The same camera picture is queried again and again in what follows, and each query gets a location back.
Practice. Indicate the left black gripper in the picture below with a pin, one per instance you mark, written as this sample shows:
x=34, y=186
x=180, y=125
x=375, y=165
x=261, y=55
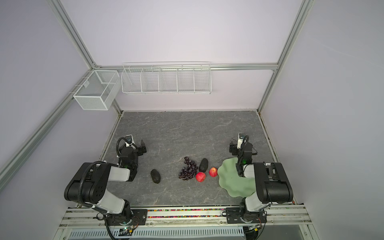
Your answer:
x=141, y=148

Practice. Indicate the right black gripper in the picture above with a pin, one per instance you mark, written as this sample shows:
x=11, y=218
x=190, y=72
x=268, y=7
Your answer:
x=234, y=148

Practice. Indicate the red apple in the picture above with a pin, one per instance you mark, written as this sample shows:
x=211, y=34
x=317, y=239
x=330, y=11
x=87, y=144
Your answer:
x=213, y=172
x=200, y=177

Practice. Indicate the dark purple grape bunch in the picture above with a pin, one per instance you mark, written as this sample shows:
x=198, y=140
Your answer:
x=189, y=171

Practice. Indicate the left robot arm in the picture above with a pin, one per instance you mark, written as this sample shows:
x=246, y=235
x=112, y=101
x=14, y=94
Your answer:
x=88, y=187

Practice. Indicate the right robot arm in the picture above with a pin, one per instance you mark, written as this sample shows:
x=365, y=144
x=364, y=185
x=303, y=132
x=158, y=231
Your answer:
x=271, y=182

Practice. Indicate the green wavy fruit bowl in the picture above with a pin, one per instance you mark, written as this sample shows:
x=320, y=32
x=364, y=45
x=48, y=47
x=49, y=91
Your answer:
x=230, y=181

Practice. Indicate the white mesh box basket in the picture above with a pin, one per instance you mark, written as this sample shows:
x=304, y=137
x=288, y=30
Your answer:
x=99, y=90

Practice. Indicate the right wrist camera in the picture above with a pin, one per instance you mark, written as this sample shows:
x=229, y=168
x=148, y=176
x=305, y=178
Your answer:
x=241, y=137

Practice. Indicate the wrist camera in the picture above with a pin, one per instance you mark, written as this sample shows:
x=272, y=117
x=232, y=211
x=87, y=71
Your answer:
x=241, y=137
x=129, y=140

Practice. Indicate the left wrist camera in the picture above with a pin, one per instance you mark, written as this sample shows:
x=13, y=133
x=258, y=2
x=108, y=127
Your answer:
x=129, y=140

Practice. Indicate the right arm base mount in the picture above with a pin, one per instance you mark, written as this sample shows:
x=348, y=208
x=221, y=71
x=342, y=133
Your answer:
x=241, y=216

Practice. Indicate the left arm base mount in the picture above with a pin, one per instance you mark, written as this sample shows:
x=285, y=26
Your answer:
x=137, y=217

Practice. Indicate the white wire rack shelf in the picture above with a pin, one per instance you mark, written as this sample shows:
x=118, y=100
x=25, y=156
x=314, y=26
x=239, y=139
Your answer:
x=167, y=78

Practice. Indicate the white vented cable duct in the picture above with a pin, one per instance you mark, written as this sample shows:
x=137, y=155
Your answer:
x=157, y=233

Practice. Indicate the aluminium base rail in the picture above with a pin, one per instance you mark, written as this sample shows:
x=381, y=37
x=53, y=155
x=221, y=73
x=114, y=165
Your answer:
x=208, y=216

